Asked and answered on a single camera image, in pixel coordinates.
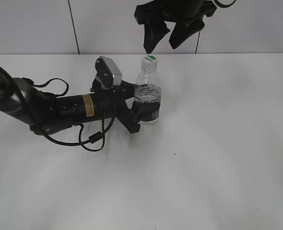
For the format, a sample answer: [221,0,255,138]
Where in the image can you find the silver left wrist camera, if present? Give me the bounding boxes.
[95,56,122,89]

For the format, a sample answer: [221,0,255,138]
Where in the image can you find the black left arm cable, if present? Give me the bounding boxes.
[21,77,116,152]

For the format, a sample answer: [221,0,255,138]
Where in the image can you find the white green bottle cap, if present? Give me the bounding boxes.
[141,55,157,69]

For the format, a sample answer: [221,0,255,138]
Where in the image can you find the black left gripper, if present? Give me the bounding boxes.
[91,79,161,134]

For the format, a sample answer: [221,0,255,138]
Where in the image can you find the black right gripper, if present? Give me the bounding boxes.
[134,0,217,54]

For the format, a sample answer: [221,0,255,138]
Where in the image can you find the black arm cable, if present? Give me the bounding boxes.
[21,77,116,152]
[213,0,238,8]

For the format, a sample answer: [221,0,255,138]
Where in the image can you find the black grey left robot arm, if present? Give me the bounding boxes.
[0,56,160,135]

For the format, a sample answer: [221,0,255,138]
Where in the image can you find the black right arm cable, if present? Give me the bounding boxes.
[213,0,238,8]

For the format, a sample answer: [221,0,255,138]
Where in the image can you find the clear plastic water bottle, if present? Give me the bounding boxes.
[134,64,161,127]

